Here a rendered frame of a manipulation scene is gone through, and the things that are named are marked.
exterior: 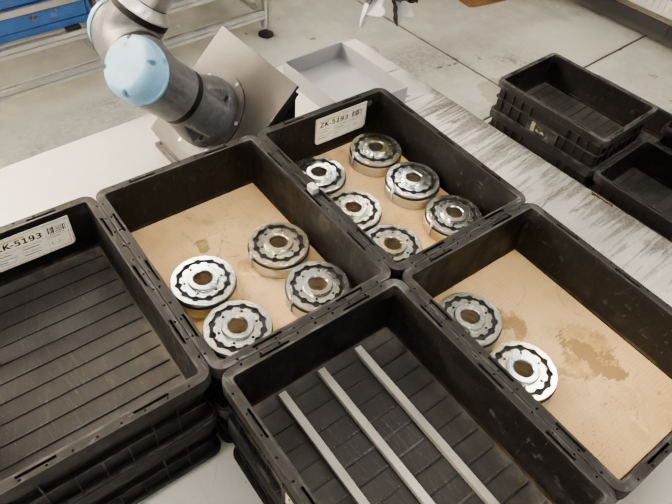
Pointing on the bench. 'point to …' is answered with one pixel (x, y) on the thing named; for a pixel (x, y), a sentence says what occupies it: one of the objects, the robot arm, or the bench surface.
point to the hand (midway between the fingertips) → (377, 26)
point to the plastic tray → (338, 75)
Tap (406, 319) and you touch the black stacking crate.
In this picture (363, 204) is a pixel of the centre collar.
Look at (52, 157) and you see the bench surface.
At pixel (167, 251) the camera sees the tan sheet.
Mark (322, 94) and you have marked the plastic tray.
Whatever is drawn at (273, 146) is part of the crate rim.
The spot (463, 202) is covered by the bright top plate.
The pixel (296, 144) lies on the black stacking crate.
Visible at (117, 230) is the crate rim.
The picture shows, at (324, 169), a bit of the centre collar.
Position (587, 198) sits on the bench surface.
